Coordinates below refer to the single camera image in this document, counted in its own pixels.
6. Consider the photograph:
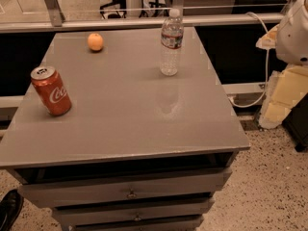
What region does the metal window railing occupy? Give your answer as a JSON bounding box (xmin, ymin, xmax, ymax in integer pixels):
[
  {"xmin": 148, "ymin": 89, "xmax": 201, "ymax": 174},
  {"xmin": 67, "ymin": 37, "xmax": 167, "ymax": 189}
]
[{"xmin": 0, "ymin": 0, "xmax": 295, "ymax": 33}]

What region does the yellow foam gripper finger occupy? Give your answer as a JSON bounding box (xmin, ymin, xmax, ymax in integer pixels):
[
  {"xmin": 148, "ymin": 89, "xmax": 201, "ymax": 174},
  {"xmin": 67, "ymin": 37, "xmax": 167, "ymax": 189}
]
[{"xmin": 256, "ymin": 25, "xmax": 308, "ymax": 129}]

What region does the black shoe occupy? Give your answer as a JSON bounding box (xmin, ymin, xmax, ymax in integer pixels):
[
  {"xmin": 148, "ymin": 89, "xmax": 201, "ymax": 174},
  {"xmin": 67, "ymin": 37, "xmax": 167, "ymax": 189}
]
[{"xmin": 0, "ymin": 189, "xmax": 24, "ymax": 231}]

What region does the white cable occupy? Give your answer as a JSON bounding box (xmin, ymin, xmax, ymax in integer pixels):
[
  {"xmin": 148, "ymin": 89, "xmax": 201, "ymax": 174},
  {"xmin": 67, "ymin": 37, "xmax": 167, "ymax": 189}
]
[{"xmin": 228, "ymin": 11, "xmax": 271, "ymax": 109}]

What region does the red cola can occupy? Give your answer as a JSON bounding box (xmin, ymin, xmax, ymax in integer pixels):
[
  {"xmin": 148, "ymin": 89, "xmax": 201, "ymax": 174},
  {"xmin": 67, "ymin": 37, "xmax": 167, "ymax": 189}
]
[{"xmin": 31, "ymin": 66, "xmax": 72, "ymax": 116}]

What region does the middle grey drawer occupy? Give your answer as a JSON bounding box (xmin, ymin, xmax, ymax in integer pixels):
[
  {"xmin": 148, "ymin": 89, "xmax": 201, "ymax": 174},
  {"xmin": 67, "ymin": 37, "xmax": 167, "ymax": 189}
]
[{"xmin": 52, "ymin": 197, "xmax": 215, "ymax": 226}]

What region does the grey drawer cabinet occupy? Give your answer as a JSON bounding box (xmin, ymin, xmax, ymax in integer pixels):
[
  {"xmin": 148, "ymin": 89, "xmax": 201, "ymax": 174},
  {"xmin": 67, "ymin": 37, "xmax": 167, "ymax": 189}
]
[{"xmin": 0, "ymin": 27, "xmax": 251, "ymax": 231}]

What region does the clear plastic water bottle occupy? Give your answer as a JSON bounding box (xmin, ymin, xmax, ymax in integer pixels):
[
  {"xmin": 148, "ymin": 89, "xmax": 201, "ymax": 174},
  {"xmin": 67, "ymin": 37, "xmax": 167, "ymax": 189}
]
[{"xmin": 160, "ymin": 9, "xmax": 184, "ymax": 76}]

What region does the top grey drawer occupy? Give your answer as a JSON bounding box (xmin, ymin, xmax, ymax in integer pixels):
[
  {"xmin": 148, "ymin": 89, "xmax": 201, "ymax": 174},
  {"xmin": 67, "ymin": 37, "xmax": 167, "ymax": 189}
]
[{"xmin": 18, "ymin": 167, "xmax": 232, "ymax": 208}]

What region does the grey drawer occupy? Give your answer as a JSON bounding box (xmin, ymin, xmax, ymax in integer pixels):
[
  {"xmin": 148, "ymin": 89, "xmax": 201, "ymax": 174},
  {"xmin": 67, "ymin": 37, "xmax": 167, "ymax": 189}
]
[
  {"xmin": 52, "ymin": 197, "xmax": 215, "ymax": 226},
  {"xmin": 73, "ymin": 215, "xmax": 203, "ymax": 231},
  {"xmin": 18, "ymin": 167, "xmax": 232, "ymax": 208}
]

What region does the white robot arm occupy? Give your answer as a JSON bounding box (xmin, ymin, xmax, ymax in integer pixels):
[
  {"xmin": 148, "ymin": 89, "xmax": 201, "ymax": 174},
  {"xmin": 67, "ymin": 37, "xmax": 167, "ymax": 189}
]
[{"xmin": 256, "ymin": 0, "xmax": 308, "ymax": 129}]

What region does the bottom grey drawer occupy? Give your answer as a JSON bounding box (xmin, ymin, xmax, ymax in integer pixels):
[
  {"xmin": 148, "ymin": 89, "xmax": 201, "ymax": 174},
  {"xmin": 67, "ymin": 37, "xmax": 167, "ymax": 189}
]
[{"xmin": 73, "ymin": 215, "xmax": 203, "ymax": 231}]

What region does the orange fruit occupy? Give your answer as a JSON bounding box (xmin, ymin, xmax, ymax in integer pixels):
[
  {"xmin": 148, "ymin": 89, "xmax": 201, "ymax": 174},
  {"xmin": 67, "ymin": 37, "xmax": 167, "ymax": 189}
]
[{"xmin": 87, "ymin": 33, "xmax": 104, "ymax": 51}]

